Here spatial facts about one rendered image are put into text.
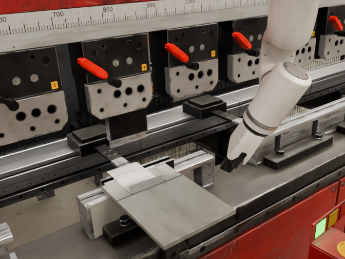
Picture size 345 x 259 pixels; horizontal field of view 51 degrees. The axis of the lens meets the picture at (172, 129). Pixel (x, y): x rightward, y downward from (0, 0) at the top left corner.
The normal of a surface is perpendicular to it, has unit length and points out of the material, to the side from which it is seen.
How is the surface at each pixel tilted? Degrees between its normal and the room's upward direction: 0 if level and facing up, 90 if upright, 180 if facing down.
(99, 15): 90
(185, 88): 90
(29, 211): 0
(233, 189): 0
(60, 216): 0
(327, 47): 90
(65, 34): 90
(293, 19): 106
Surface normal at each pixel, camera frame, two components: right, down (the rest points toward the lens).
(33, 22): 0.58, 0.29
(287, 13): -0.44, 0.60
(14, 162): -0.04, -0.92
